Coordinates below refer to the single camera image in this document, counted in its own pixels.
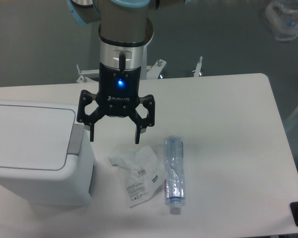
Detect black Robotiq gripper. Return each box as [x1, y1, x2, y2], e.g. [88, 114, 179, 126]
[76, 61, 156, 145]

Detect white trash can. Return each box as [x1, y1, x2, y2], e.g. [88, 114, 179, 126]
[0, 100, 96, 206]

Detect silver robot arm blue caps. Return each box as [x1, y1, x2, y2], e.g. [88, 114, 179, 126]
[67, 0, 186, 143]

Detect crumpled white plastic wrapper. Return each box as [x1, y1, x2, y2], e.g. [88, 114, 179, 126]
[108, 146, 166, 208]

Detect crushed clear plastic bottle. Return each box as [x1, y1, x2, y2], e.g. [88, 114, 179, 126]
[163, 135, 185, 215]

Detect clear plastic bag on floor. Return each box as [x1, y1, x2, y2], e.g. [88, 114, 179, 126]
[265, 0, 298, 42]

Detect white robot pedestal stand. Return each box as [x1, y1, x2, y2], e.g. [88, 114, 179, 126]
[76, 42, 203, 83]

